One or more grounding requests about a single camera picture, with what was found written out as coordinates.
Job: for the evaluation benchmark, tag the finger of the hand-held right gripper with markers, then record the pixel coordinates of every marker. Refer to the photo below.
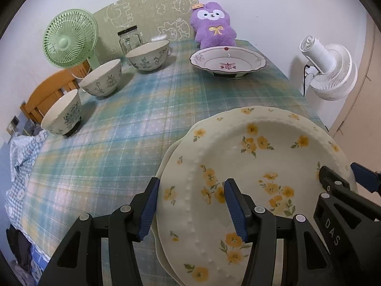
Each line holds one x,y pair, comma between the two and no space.
364,177
333,181

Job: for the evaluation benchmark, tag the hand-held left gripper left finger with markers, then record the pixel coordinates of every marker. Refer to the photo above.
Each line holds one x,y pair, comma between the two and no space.
148,211

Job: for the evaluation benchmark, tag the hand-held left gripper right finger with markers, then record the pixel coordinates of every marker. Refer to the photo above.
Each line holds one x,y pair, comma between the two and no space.
235,211

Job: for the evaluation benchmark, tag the cream plate with yellow flowers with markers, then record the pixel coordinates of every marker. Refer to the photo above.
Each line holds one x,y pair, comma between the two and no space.
238,161

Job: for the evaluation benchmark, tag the large bowl with plant pattern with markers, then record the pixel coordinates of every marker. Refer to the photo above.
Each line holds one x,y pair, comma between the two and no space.
148,50

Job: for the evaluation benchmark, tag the green plaid tablecloth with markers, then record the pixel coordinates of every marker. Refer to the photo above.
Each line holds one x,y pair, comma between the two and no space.
134,125

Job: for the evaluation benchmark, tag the white standing fan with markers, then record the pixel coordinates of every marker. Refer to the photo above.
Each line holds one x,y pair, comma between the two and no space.
333,74

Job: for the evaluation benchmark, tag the blue checked bear-print cloth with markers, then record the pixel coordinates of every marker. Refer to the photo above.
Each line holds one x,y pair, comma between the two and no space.
20,169

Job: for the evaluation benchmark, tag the small bowl with dense pattern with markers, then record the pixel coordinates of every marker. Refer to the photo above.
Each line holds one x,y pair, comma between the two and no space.
59,110

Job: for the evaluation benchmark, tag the dark cloth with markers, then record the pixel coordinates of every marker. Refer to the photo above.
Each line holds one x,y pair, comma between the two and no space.
18,247

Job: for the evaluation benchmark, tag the medium bowl with plant pattern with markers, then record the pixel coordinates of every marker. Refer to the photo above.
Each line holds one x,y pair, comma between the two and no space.
101,77

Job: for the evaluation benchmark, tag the white plate with purple pattern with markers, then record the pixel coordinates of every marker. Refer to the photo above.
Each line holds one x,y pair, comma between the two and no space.
229,59

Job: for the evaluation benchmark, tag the wooden chair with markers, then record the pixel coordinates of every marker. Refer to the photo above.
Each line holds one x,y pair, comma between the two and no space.
50,86

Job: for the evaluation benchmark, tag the glass jar with black lid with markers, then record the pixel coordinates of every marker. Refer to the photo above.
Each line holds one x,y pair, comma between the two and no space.
128,40

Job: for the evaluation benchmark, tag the round cotton swab container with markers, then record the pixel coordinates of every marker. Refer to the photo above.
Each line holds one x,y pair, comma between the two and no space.
159,37

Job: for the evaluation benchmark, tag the purple plush bunny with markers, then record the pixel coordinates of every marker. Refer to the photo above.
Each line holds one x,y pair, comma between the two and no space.
212,26

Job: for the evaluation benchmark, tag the green table fan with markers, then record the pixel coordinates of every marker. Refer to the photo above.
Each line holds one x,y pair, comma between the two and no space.
64,41

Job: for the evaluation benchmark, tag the wall socket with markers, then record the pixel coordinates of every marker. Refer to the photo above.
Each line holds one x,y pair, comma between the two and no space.
13,124

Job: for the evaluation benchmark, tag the beige wall mat with drawings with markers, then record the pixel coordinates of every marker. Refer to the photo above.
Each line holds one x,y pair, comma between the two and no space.
148,12

